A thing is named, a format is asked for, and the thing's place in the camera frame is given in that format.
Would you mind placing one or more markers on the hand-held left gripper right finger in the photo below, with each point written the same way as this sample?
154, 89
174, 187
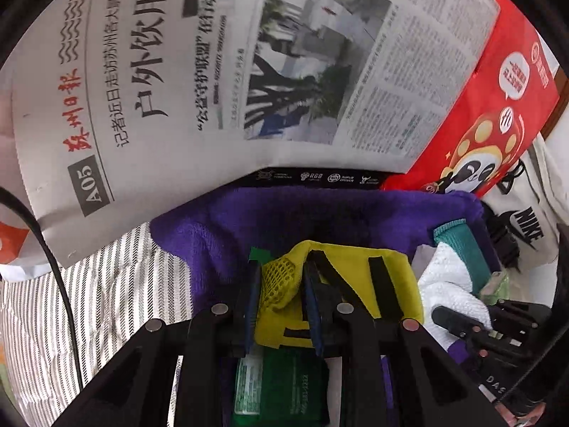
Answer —
313, 307

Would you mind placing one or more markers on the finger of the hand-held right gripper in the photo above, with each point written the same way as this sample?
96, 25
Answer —
524, 312
458, 324

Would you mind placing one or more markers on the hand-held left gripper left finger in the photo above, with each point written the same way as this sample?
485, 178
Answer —
254, 307

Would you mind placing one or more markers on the green wet wipes pack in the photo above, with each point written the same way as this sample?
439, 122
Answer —
495, 287

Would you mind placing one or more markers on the white mesh cloth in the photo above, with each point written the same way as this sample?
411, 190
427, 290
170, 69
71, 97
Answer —
449, 284

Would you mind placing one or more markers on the teal striped cloth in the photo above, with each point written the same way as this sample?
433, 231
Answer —
466, 253

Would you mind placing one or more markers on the green cardboard box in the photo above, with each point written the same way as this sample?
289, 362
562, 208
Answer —
293, 382

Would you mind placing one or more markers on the purple towel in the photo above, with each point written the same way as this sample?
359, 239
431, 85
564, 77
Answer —
231, 231

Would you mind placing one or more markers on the black printed box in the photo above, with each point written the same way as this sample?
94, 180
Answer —
311, 177

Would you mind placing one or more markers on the person's right hand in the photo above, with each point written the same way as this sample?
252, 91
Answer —
513, 418

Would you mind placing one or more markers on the grey waist bag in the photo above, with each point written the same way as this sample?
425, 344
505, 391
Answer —
546, 173

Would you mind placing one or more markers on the red paper bag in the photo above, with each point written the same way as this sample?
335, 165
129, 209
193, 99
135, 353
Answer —
489, 98

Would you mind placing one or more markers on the folded newspaper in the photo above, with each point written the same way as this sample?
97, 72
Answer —
178, 75

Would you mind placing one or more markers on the white plastic shopping bag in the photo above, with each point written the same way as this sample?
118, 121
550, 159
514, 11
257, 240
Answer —
13, 242

